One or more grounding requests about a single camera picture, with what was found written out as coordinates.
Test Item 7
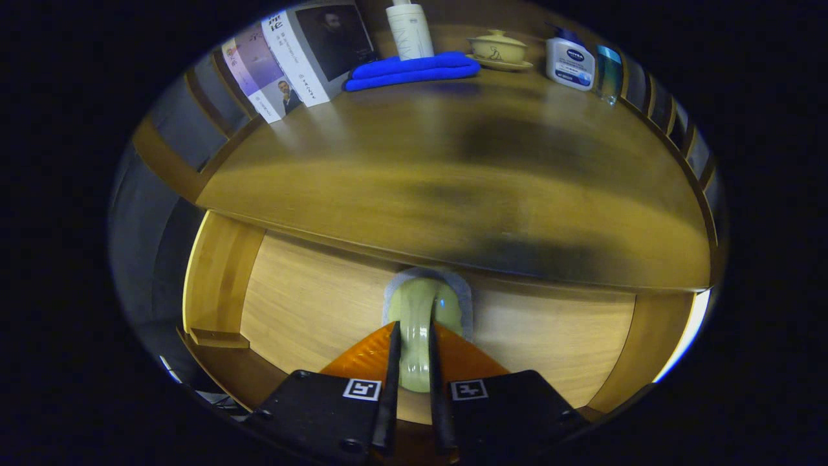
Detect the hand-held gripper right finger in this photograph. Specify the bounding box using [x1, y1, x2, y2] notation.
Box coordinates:
[427, 322, 591, 461]

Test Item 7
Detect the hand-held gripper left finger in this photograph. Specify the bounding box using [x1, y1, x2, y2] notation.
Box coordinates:
[243, 322, 402, 463]

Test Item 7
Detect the wooden drawer with black knob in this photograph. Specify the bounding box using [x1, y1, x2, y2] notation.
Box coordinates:
[181, 210, 696, 428]

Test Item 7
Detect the green scrub brush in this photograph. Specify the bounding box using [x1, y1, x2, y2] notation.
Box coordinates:
[383, 267, 474, 394]

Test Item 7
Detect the brown wooden countertop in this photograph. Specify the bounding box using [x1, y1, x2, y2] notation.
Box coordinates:
[194, 52, 712, 291]

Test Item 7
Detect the brown wooden cabinet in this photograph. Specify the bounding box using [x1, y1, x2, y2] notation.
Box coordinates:
[131, 0, 724, 292]

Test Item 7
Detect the black backdrop cloth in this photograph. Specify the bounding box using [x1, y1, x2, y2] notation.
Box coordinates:
[109, 58, 214, 389]

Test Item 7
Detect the purple book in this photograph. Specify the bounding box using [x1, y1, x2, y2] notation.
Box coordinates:
[221, 25, 303, 124]

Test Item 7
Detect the slim teal bottle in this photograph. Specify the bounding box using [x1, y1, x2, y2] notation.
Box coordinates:
[595, 44, 624, 106]

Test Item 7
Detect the white bottle with blue cap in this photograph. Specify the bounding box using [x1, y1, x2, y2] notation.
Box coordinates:
[545, 25, 596, 92]

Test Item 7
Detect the blue folded cloth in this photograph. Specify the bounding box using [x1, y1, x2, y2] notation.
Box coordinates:
[342, 51, 482, 93]

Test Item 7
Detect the thick white book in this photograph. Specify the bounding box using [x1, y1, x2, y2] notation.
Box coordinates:
[261, 0, 381, 108]

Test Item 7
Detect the beige lidded teacup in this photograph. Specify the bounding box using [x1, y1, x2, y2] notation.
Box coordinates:
[466, 29, 535, 72]

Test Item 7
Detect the white pump bottle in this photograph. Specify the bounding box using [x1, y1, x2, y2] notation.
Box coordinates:
[386, 0, 435, 61]

